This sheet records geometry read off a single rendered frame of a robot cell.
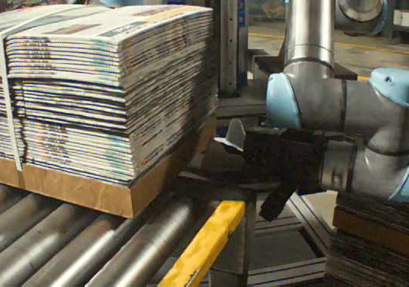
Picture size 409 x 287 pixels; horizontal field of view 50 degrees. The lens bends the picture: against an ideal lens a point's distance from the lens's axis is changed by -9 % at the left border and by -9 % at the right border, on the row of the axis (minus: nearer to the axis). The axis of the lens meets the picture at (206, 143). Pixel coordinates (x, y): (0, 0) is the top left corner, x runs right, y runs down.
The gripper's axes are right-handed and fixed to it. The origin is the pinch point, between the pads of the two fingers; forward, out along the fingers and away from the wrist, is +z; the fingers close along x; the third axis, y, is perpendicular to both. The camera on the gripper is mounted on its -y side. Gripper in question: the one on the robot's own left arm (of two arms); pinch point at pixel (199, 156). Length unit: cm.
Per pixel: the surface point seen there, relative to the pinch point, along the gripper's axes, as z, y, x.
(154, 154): -1.0, 7.7, 16.9
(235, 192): -9.6, 0.7, 10.6
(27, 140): 16.1, 9.2, 22.4
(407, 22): -60, -48, -611
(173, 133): -1.0, 8.5, 11.5
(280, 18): 140, -71, -669
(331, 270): -23.6, -29.3, -15.3
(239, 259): -11.5, -8.4, 13.4
